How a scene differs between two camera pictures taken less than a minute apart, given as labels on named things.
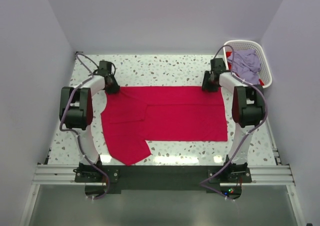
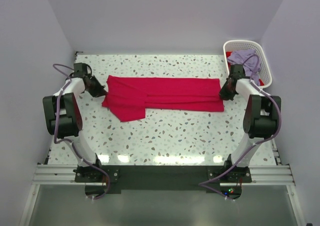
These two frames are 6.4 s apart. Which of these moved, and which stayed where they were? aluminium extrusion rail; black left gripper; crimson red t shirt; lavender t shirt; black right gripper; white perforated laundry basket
Moved: black right gripper; crimson red t shirt; black left gripper
Stayed: white perforated laundry basket; aluminium extrusion rail; lavender t shirt
